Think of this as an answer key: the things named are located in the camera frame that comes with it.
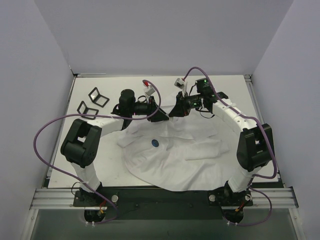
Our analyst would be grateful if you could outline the white garment shirt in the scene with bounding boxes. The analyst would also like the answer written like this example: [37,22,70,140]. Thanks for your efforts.
[117,110,239,192]

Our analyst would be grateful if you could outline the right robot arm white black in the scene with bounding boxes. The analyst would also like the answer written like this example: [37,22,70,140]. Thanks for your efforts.
[168,78,275,200]

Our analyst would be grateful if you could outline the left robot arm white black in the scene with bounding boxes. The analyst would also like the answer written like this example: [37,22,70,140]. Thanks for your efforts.
[60,89,169,206]

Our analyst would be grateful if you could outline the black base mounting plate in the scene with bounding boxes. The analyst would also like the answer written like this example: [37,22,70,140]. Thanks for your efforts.
[72,187,253,223]

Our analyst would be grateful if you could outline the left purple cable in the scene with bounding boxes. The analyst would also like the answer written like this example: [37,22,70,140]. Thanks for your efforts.
[33,79,162,225]

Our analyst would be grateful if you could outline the purple cable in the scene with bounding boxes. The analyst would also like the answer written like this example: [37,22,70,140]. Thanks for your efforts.
[33,79,162,225]
[183,66,278,227]

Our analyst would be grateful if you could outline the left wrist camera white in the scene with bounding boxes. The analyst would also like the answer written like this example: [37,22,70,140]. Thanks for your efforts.
[143,85,156,98]

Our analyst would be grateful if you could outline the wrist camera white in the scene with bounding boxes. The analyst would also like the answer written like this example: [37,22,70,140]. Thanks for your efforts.
[174,78,188,97]
[143,85,156,98]

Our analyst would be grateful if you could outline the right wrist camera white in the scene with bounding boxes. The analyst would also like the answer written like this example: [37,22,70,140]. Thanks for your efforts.
[174,78,188,97]

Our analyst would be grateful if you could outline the black frame stand upper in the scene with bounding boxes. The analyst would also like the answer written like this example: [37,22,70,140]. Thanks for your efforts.
[88,87,110,108]

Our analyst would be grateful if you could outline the black frame stand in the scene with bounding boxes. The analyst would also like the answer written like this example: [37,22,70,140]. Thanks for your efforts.
[88,87,110,108]
[76,100,99,120]

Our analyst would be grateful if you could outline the black frame stand lower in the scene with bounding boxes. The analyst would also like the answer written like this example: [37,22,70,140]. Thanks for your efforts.
[76,100,99,120]

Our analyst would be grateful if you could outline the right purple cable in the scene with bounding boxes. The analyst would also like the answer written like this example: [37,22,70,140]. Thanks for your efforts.
[183,66,278,227]

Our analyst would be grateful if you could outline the aluminium front rail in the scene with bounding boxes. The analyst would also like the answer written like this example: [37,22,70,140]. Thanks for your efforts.
[30,188,75,210]

